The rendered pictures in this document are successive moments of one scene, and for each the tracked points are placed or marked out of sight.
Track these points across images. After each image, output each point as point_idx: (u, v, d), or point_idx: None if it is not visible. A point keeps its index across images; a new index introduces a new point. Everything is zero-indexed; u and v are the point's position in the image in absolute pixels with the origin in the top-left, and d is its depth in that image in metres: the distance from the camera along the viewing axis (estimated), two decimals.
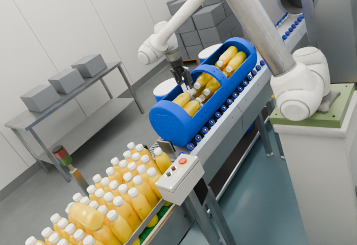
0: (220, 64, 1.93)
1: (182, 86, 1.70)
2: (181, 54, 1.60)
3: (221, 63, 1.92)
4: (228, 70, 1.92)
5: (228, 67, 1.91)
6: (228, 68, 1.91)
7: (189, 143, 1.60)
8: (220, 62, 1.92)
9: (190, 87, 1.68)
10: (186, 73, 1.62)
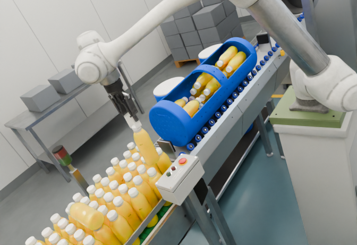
0: (220, 64, 1.93)
1: (125, 117, 1.26)
2: (118, 75, 1.16)
3: (221, 63, 1.92)
4: (228, 70, 1.92)
5: (228, 67, 1.91)
6: (228, 68, 1.91)
7: (189, 143, 1.60)
8: (220, 62, 1.92)
9: (135, 120, 1.23)
10: (126, 101, 1.18)
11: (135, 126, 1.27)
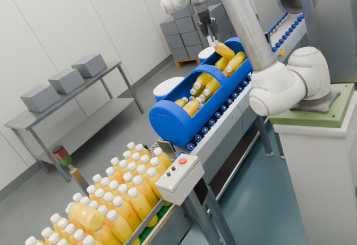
0: (214, 43, 1.87)
1: (208, 37, 1.86)
2: (209, 6, 1.76)
3: None
4: (228, 70, 1.92)
5: (228, 67, 1.91)
6: (228, 68, 1.91)
7: (189, 143, 1.60)
8: None
9: (216, 39, 1.83)
10: (212, 23, 1.77)
11: (153, 161, 1.36)
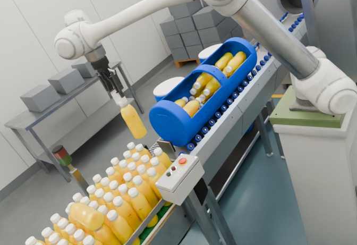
0: None
1: (112, 93, 1.33)
2: (104, 53, 1.23)
3: None
4: (228, 70, 1.92)
5: (228, 67, 1.91)
6: (228, 68, 1.91)
7: (189, 143, 1.60)
8: None
9: (121, 95, 1.31)
10: (112, 77, 1.25)
11: (153, 161, 1.36)
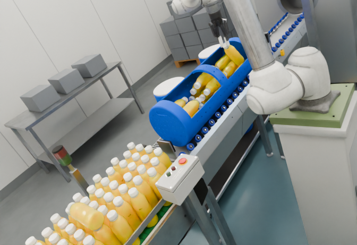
0: (149, 147, 1.48)
1: (219, 39, 1.86)
2: (220, 7, 1.76)
3: (150, 147, 1.47)
4: (224, 45, 1.88)
5: None
6: None
7: (189, 143, 1.60)
8: (150, 146, 1.48)
9: (227, 39, 1.83)
10: (224, 24, 1.78)
11: (153, 161, 1.36)
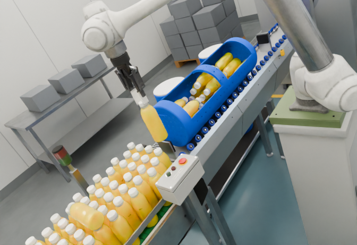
0: (149, 147, 1.48)
1: (132, 93, 1.24)
2: (126, 48, 1.13)
3: (150, 147, 1.47)
4: (141, 101, 1.25)
5: None
6: None
7: (189, 143, 1.60)
8: (150, 146, 1.48)
9: (143, 95, 1.21)
10: (133, 74, 1.15)
11: (153, 161, 1.36)
